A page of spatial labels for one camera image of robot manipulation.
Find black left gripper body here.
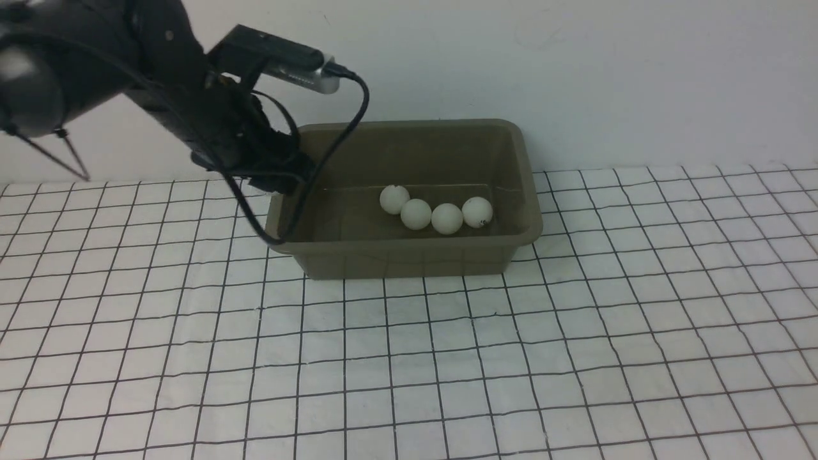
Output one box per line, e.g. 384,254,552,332
125,72,316,195

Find white ping-pong ball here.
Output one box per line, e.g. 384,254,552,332
431,203,464,236
400,199,432,231
461,196,493,228
379,185,411,215

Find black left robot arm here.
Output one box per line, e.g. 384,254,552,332
2,1,319,195

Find olive green plastic bin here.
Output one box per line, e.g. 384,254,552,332
274,119,543,280

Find white black-grid tablecloth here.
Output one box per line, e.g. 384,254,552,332
1,165,817,459

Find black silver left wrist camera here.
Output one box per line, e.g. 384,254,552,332
207,24,340,95

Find black left camera cable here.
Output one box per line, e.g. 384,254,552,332
220,64,371,247

